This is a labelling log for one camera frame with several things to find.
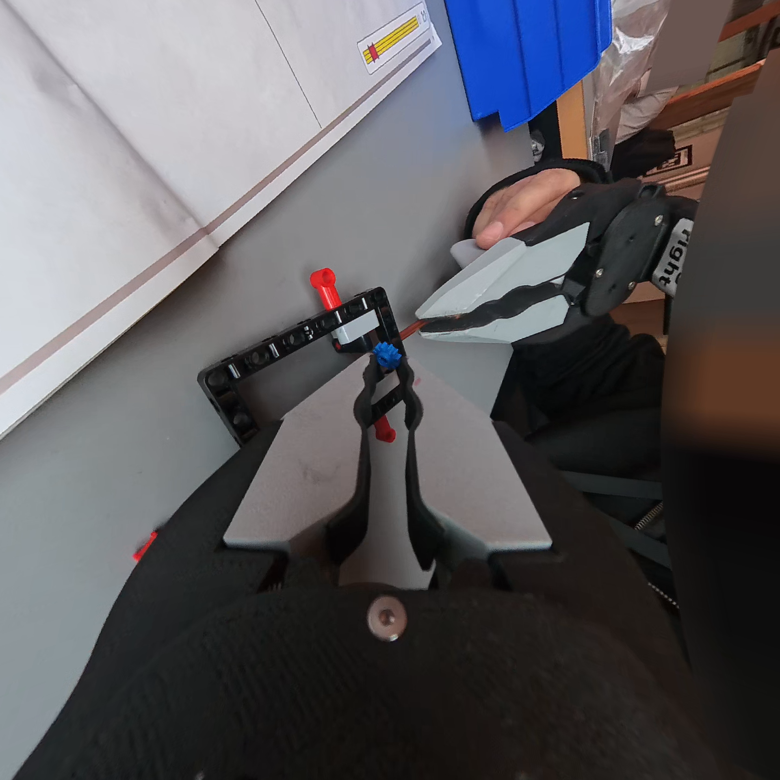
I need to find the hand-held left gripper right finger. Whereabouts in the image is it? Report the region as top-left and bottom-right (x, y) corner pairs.
(396, 358), (553, 572)

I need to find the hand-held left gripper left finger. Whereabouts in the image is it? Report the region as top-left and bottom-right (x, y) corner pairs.
(222, 356), (379, 566)

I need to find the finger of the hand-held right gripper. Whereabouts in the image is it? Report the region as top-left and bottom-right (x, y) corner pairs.
(414, 221), (593, 320)
(419, 282), (579, 346)

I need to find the black lego frame assembly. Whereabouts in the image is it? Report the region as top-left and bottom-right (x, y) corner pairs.
(197, 268), (403, 444)

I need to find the lego instruction booklet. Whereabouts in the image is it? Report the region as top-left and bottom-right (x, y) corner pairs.
(0, 0), (444, 440)

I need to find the person's right hand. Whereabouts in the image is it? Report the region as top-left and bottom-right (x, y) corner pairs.
(466, 167), (583, 251)

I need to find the wooden table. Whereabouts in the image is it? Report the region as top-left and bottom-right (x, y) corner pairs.
(557, 79), (591, 162)

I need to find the wooden shelving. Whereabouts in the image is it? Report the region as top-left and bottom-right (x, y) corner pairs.
(646, 0), (780, 132)

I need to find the clear plastic bag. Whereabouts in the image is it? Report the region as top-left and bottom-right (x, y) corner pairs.
(594, 0), (720, 159)

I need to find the blue plastic bin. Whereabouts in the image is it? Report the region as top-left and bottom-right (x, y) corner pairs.
(444, 0), (613, 132)

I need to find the black strap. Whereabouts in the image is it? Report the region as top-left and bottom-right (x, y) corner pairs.
(557, 468), (671, 570)

